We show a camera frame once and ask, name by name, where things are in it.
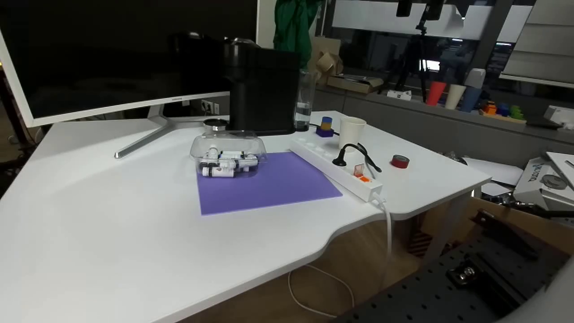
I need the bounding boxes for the black tripod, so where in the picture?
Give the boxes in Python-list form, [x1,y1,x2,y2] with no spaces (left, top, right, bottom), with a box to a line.
[389,0,448,93]

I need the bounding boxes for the grey table leg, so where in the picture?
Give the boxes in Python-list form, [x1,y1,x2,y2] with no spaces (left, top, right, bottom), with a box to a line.
[417,189,475,266]

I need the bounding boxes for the cardboard box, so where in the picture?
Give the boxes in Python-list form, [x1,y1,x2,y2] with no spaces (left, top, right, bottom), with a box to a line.
[308,36,344,77]

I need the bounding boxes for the silver monitor stand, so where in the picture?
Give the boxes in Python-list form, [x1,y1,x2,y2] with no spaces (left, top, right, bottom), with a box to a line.
[113,104,175,162]

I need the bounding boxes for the white power strip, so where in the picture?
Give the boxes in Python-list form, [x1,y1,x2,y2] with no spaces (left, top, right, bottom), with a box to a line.
[288,138,385,203]

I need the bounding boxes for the white slatted panel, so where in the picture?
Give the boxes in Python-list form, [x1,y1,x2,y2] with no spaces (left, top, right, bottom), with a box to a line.
[496,0,574,92]

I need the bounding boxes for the clear water tank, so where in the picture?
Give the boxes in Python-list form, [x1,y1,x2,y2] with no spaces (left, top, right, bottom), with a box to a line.
[292,67,317,131]

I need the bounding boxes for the black plug with cable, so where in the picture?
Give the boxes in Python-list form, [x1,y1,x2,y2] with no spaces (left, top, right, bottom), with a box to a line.
[292,120,383,176]

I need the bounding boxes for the white frame computer monitor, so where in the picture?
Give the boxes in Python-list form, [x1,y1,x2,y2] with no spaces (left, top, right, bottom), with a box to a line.
[0,0,260,129]

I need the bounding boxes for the white paper cup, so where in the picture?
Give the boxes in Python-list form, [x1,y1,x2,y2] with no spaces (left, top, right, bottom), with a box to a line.
[337,115,367,149]

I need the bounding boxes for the green cloth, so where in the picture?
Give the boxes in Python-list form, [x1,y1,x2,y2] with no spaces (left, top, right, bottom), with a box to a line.
[272,0,324,68]

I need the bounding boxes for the blue cup stack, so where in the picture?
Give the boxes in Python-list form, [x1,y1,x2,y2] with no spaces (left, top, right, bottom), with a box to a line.
[457,67,487,115]

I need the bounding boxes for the blue yellow toy block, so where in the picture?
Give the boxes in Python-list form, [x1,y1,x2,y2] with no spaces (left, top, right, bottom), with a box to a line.
[313,115,339,140]

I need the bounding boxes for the purple mat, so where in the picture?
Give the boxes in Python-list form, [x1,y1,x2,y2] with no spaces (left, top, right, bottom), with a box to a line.
[195,149,344,217]

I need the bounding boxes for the white printed box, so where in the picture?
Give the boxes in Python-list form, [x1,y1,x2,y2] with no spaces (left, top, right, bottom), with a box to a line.
[511,151,574,212]

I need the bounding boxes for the black coffee machine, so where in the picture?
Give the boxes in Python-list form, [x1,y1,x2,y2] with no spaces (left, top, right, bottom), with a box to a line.
[200,36,301,138]

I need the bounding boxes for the black perforated board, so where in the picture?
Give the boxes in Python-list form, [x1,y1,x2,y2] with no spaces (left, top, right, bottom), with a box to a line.
[331,237,574,323]

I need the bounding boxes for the small dark red block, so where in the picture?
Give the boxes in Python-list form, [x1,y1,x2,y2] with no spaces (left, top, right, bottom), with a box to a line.
[389,153,412,171]

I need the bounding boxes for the white coffee capsule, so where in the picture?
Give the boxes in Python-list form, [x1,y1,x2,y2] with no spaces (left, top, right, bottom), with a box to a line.
[235,151,261,172]
[199,149,224,169]
[209,163,240,180]

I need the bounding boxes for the clear glass bowl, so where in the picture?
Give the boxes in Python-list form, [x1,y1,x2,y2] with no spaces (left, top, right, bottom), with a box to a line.
[190,128,267,181]

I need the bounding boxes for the white power strip cable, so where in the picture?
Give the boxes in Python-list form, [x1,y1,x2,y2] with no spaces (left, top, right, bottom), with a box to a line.
[285,196,396,321]

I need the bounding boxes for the red cup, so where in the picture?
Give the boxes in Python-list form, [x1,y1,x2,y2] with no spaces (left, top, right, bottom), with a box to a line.
[423,79,450,110]

